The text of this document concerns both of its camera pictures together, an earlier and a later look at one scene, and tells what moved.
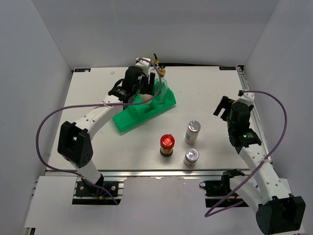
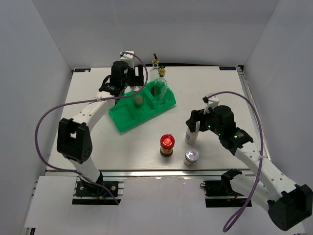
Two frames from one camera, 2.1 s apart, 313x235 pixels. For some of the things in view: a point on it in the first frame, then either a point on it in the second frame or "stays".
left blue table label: x=82 y=70 stays
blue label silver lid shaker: x=193 y=129 stays
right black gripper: x=225 y=103 to x=191 y=122
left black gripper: x=148 y=87 to x=136 y=80
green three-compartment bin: x=145 y=105 stays
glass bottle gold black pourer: x=161 y=87 stays
